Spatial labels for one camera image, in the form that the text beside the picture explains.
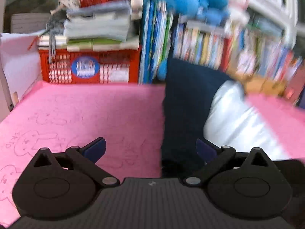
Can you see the stack of paper booklets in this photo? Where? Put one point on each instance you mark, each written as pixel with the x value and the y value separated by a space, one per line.
pixel 100 28

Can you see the pink rabbit-print blanket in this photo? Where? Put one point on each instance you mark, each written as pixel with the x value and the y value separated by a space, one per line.
pixel 83 112

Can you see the grey knitted cloth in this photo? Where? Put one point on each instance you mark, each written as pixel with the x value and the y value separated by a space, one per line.
pixel 53 28

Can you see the red plastic crate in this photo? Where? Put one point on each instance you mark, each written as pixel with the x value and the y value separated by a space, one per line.
pixel 107 53

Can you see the white and navy jacket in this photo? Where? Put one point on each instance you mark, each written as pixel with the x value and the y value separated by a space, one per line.
pixel 185 112

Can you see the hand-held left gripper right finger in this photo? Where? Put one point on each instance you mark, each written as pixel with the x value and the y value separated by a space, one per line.
pixel 206 152

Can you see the blue soft object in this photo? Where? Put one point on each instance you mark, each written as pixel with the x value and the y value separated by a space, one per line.
pixel 162 69

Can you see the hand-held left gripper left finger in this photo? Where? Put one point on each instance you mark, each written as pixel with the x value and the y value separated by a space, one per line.
pixel 96 149

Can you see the pink cardboard box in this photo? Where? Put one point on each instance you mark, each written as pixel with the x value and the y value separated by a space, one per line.
pixel 295 81

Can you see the row of pastel-spine books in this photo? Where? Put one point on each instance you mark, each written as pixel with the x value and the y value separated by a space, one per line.
pixel 262 54

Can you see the row of tall thin books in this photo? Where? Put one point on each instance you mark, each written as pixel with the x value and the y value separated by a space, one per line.
pixel 152 40

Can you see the white paper board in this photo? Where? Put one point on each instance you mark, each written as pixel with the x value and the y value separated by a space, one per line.
pixel 16 62

